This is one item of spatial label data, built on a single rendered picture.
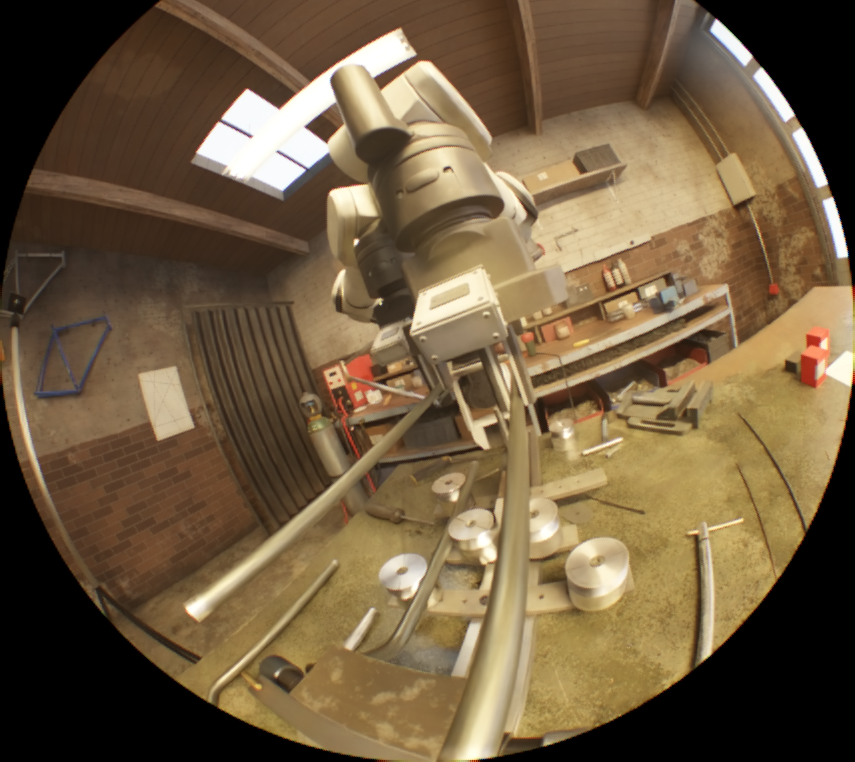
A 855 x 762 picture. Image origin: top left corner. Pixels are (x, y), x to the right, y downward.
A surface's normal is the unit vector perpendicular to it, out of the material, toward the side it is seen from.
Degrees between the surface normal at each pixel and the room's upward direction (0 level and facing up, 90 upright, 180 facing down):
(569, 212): 90
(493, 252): 91
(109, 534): 90
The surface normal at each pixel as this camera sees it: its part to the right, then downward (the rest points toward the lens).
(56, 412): 0.88, -0.33
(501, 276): -0.30, 0.12
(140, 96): 0.32, 0.94
